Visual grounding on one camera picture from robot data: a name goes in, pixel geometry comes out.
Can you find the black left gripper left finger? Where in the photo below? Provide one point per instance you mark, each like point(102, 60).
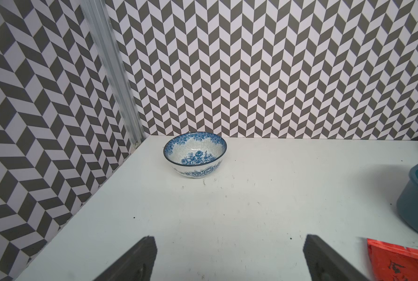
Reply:
point(136, 264)

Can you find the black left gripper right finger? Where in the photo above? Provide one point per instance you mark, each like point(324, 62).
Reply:
point(325, 264)

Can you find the red tea bag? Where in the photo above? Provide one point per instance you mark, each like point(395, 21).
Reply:
point(392, 262)

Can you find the blue floral ceramic bowl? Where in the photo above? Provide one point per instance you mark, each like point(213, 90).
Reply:
point(195, 154)

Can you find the aluminium corner post left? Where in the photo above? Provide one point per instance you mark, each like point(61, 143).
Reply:
point(102, 32)

